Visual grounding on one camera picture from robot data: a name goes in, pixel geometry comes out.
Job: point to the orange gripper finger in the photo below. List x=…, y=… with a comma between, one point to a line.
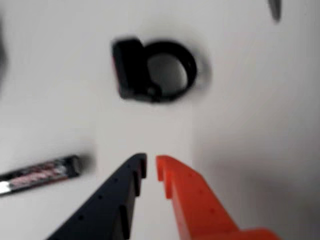
x=197, y=205

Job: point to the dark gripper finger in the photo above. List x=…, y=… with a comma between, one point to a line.
x=105, y=207

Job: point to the black AA battery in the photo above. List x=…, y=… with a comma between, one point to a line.
x=40, y=173

